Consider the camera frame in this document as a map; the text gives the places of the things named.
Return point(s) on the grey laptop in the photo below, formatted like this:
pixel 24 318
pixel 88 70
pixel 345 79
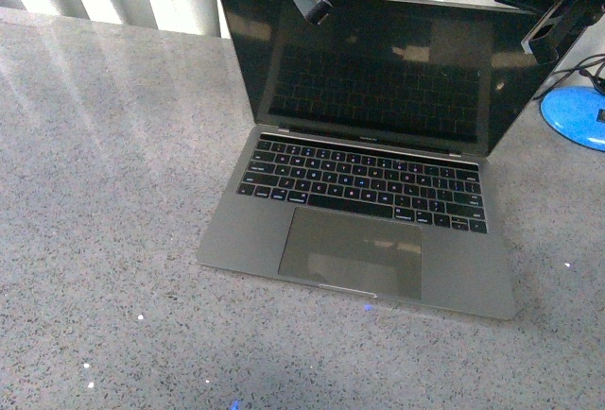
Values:
pixel 367 169

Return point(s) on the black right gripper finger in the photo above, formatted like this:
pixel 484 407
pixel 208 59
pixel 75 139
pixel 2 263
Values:
pixel 563 19

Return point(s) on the blue desk lamp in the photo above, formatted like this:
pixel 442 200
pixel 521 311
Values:
pixel 576 113

